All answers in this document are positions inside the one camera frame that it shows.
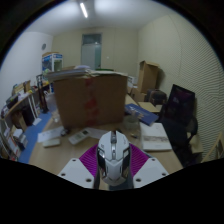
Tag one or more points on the long wooden side desk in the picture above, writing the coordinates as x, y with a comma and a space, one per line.
20, 100

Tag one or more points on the open tall cardboard box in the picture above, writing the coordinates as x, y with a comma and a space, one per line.
147, 76

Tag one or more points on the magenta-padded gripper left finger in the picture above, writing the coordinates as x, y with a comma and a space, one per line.
75, 171

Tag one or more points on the large brown cardboard box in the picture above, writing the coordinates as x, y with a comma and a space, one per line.
90, 103

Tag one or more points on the blue and white display cabinet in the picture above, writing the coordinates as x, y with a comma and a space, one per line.
52, 62

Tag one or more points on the white remote control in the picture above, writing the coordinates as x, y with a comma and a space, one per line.
79, 136

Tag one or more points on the white paper sheets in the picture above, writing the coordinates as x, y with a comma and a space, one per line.
50, 134

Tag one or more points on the round wall clock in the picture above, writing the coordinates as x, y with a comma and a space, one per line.
43, 46

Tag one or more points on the grey sheet stack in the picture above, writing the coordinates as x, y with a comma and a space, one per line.
80, 72

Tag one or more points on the ceiling tube light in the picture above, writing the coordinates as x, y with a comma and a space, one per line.
83, 10

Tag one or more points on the small black device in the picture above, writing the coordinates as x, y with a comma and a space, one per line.
65, 132

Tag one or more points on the black computer tower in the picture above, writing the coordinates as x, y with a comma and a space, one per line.
28, 116

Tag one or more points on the black hand truck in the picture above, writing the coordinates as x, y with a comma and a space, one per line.
41, 95

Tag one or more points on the white computer mouse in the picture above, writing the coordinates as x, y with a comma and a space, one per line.
113, 160

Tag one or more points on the blue book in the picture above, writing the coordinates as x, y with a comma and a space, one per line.
141, 114

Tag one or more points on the pale door with window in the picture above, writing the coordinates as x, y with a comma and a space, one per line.
91, 53

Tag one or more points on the small flat white box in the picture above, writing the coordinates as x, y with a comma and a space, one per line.
51, 142

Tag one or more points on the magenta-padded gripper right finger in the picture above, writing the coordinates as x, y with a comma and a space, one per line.
150, 171

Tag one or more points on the black office chair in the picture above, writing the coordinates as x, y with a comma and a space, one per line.
180, 116

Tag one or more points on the dark brown bag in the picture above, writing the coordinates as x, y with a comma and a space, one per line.
155, 97

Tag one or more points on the white shelf unit with books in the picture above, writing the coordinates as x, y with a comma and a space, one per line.
8, 141

